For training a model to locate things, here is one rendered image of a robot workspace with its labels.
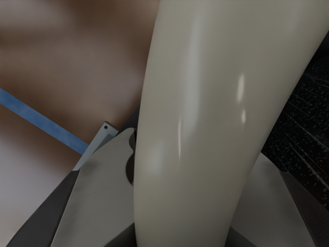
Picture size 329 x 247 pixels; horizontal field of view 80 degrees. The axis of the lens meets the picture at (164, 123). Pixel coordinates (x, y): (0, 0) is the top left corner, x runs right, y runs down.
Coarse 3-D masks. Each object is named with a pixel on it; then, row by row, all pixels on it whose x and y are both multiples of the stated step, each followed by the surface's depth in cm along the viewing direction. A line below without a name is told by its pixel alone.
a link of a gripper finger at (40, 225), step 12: (72, 180) 8; (60, 192) 8; (48, 204) 7; (60, 204) 7; (36, 216) 7; (48, 216) 7; (60, 216) 7; (24, 228) 6; (36, 228) 6; (48, 228) 6; (12, 240) 6; (24, 240) 6; (36, 240) 6; (48, 240) 6
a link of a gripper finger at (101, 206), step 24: (120, 144) 10; (96, 168) 9; (120, 168) 9; (72, 192) 8; (96, 192) 8; (120, 192) 8; (72, 216) 7; (96, 216) 7; (120, 216) 7; (72, 240) 6; (96, 240) 6; (120, 240) 6
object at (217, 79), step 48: (192, 0) 3; (240, 0) 2; (288, 0) 2; (192, 48) 3; (240, 48) 3; (288, 48) 3; (144, 96) 4; (192, 96) 3; (240, 96) 3; (288, 96) 3; (144, 144) 4; (192, 144) 3; (240, 144) 3; (144, 192) 5; (192, 192) 4; (240, 192) 5; (144, 240) 5; (192, 240) 5
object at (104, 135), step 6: (102, 126) 111; (108, 126) 110; (102, 132) 113; (108, 132) 112; (114, 132) 112; (96, 138) 115; (102, 138) 114; (108, 138) 109; (90, 144) 117; (96, 144) 116; (102, 144) 103; (90, 150) 119; (96, 150) 97; (84, 156) 121; (78, 162) 124; (78, 168) 126
